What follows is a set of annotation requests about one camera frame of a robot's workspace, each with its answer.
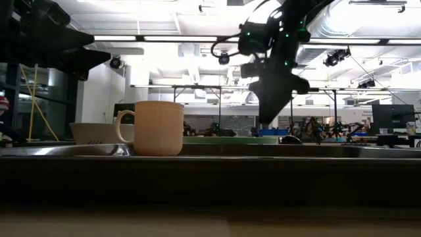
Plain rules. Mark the cream bowl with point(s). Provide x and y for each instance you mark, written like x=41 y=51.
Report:
x=95 y=131

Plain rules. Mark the black ceiling spotlight cluster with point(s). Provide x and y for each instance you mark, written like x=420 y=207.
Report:
x=336 y=56
x=366 y=84

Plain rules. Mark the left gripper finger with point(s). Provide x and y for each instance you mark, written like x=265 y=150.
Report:
x=77 y=39
x=85 y=61

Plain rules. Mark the small black monitor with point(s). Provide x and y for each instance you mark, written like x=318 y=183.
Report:
x=125 y=108

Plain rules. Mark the cream mug with orange inside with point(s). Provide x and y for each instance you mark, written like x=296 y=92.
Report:
x=158 y=128

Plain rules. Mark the black computer monitor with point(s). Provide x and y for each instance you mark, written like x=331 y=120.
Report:
x=393 y=116

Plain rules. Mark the black ceiling camera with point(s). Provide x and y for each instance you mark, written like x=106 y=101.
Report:
x=115 y=62
x=224 y=58

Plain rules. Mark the green plate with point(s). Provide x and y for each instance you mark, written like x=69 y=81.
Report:
x=230 y=140

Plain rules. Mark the dark brown serving tray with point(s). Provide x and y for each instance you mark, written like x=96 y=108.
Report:
x=210 y=177

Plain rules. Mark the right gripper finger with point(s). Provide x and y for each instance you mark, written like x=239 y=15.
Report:
x=268 y=108
x=284 y=100

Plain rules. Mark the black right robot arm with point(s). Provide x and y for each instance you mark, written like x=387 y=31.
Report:
x=296 y=19

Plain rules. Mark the blue storage bins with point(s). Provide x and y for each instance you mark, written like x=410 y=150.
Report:
x=273 y=132

